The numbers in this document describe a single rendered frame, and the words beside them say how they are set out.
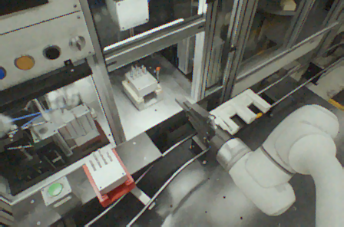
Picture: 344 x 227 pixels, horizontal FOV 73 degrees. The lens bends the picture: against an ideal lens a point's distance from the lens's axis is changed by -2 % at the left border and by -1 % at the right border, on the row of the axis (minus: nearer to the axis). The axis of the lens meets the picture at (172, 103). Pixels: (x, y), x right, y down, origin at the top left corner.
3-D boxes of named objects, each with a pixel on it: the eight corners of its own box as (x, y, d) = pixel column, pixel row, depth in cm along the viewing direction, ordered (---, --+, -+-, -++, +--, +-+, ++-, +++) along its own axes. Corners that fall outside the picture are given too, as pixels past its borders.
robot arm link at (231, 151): (256, 145, 63) (239, 130, 66) (231, 163, 60) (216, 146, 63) (247, 160, 70) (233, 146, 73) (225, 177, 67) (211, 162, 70)
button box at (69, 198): (60, 216, 78) (45, 205, 69) (53, 197, 82) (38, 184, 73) (82, 202, 81) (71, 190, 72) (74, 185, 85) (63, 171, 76)
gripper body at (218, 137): (233, 148, 73) (213, 127, 78) (238, 133, 66) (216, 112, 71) (214, 160, 70) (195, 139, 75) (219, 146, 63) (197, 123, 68)
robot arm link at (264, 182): (235, 172, 71) (265, 142, 67) (276, 218, 63) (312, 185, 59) (220, 177, 62) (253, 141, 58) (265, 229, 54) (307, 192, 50)
